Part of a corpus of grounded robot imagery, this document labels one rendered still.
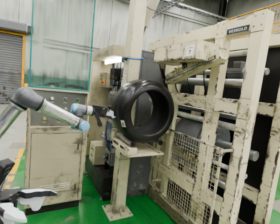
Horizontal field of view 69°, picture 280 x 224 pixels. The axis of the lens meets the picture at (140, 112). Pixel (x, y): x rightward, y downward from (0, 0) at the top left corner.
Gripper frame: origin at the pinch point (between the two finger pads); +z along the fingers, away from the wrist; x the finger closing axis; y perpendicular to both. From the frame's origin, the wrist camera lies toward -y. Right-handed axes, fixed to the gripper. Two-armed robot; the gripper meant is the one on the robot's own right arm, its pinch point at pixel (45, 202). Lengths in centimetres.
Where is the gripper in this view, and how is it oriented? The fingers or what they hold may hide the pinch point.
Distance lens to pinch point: 61.1
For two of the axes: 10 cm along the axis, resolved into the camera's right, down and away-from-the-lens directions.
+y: -1.1, 9.9, -0.2
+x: -0.2, -0.2, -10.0
